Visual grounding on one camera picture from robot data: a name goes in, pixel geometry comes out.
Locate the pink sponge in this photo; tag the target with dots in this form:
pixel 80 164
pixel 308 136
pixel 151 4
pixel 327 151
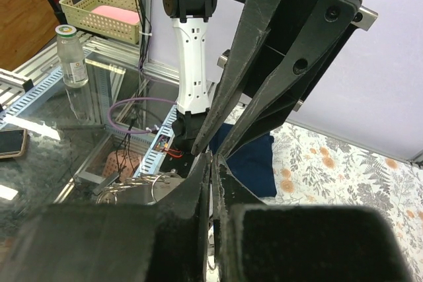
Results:
pixel 123 15

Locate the silver keyring holder with rings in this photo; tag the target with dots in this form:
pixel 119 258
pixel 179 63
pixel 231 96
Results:
pixel 144 190

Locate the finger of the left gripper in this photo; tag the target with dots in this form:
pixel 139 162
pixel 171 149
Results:
pixel 252 30
pixel 271 105

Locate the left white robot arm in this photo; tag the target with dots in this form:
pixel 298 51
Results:
pixel 190 20

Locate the cream perforated basket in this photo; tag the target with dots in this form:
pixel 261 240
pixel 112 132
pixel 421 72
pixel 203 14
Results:
pixel 78 13

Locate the slotted grey cable duct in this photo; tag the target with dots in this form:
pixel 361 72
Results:
pixel 100 130

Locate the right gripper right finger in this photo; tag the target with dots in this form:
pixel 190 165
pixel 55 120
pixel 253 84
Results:
pixel 255 241

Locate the floral patterned table mat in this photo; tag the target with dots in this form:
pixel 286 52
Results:
pixel 311 168

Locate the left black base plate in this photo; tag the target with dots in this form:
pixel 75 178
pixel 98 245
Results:
pixel 178 163

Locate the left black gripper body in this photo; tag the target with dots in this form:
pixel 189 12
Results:
pixel 281 48

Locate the clear plastic bottle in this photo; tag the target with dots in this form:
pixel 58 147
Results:
pixel 71 56

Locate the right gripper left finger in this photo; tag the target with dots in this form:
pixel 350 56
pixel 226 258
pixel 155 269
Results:
pixel 166 241

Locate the dark blue cloth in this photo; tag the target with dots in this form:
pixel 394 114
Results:
pixel 252 166

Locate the black smartphone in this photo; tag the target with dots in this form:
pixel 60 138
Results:
pixel 13 143

